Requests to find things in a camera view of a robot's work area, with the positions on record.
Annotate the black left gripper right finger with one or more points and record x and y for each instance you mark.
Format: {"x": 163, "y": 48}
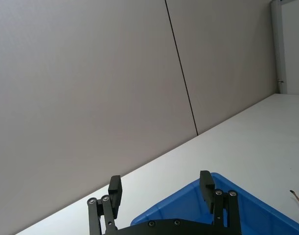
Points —
{"x": 206, "y": 188}

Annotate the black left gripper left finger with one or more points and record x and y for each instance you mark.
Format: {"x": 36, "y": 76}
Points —
{"x": 115, "y": 195}

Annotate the blue plastic bin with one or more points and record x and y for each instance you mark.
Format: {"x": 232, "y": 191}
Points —
{"x": 257, "y": 215}

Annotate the white door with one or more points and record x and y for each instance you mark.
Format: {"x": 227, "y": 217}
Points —
{"x": 294, "y": 49}

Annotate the pale grey door frame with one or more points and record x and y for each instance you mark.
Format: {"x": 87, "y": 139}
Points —
{"x": 276, "y": 44}

